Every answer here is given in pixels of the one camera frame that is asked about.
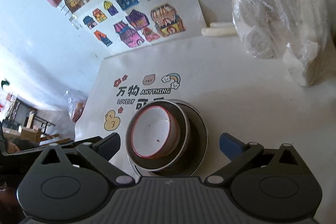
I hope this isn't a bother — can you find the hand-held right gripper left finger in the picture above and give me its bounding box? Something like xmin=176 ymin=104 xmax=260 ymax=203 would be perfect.
xmin=39 ymin=132 xmax=135 ymax=186

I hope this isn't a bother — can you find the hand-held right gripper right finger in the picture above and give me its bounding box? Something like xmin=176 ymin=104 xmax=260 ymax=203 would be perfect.
xmin=204 ymin=132 xmax=300 ymax=185

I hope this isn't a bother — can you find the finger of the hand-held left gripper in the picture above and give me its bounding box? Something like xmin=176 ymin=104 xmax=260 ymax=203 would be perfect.
xmin=39 ymin=135 xmax=104 ymax=151

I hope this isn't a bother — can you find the large steel plate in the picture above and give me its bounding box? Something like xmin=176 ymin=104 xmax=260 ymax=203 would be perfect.
xmin=127 ymin=99 xmax=209 ymax=178

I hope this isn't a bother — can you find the white bowl with red rim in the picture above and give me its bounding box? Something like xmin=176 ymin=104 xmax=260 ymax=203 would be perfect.
xmin=130 ymin=106 xmax=181 ymax=158

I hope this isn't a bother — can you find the cardboard box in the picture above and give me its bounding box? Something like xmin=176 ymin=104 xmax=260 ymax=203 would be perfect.
xmin=19 ymin=127 xmax=43 ymax=145

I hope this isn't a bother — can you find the white cartoon printed mat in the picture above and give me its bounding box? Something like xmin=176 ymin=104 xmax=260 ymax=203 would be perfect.
xmin=74 ymin=37 xmax=336 ymax=180

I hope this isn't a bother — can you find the clear bag of white buns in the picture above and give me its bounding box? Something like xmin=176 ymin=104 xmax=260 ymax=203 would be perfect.
xmin=231 ymin=0 xmax=330 ymax=87

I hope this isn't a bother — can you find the coloured houses drawing sheet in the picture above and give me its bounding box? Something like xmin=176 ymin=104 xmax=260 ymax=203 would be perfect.
xmin=70 ymin=0 xmax=207 ymax=57

